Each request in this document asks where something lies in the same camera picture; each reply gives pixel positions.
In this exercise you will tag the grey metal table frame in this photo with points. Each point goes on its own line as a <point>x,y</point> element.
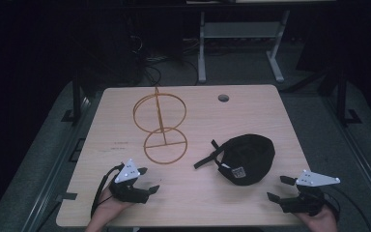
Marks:
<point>238,30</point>

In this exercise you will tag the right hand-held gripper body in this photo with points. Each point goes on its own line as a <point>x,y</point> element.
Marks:
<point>312,179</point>

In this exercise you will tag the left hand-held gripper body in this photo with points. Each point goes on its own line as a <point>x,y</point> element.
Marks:
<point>127,174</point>

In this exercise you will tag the person's right hand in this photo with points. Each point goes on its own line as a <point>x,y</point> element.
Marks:
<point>322,223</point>

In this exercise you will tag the black tape strip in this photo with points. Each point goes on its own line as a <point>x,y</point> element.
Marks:
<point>67,196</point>

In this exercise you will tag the black cap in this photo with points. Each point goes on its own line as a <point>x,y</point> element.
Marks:
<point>249,158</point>

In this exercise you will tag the grey round table grommet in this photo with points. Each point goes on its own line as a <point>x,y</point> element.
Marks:
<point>223,98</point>

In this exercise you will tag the black metal post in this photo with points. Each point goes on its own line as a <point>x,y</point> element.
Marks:
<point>342,96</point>
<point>76,96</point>

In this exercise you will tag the person's left hand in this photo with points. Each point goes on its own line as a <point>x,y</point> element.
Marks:
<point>109,206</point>

